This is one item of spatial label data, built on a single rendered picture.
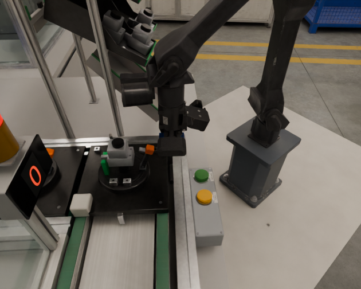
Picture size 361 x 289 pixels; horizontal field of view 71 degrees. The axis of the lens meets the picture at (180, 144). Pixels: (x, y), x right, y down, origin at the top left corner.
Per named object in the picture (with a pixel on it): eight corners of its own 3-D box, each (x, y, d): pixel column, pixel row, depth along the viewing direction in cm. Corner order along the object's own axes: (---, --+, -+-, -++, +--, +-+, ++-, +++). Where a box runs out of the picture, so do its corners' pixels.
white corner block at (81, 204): (95, 201, 67) (91, 192, 65) (91, 217, 64) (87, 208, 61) (77, 202, 67) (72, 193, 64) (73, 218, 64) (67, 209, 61)
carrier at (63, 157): (87, 149, 81) (76, 118, 72) (67, 218, 64) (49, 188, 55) (10, 152, 80) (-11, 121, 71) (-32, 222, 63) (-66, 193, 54)
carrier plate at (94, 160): (167, 147, 82) (167, 142, 81) (168, 213, 65) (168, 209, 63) (91, 149, 81) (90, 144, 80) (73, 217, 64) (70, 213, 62)
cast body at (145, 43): (150, 51, 77) (159, 30, 73) (145, 56, 74) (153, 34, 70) (126, 36, 77) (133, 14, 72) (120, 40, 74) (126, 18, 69)
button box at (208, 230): (210, 179, 79) (212, 166, 75) (222, 246, 64) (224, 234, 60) (187, 180, 79) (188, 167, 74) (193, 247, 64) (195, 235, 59)
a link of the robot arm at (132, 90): (175, 40, 50) (114, 44, 49) (184, 58, 45) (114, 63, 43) (176, 90, 58) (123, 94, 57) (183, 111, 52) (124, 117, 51)
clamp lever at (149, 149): (146, 163, 71) (154, 145, 66) (145, 169, 69) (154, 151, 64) (133, 161, 70) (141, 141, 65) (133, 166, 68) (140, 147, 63)
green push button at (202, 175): (207, 172, 74) (207, 168, 73) (209, 183, 71) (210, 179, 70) (193, 173, 74) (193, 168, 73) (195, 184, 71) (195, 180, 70)
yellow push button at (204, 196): (210, 192, 69) (211, 188, 68) (212, 205, 66) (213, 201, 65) (196, 193, 69) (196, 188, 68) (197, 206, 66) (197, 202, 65)
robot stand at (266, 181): (282, 183, 83) (302, 139, 69) (253, 209, 76) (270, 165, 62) (246, 158, 91) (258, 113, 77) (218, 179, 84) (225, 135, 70)
